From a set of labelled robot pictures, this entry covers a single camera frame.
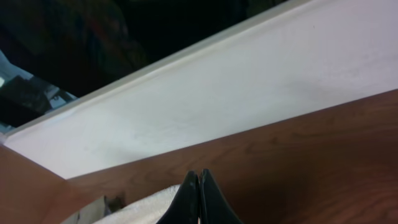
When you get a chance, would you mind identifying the light grey t-shirt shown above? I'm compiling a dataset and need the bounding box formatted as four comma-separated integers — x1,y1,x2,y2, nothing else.
95,185,180,224

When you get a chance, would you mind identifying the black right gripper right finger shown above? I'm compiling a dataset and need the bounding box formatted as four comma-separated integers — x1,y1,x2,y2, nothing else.
200,169,243,224

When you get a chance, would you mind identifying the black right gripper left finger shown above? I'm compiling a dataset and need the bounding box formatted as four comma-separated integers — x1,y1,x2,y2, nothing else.
157,171,199,224

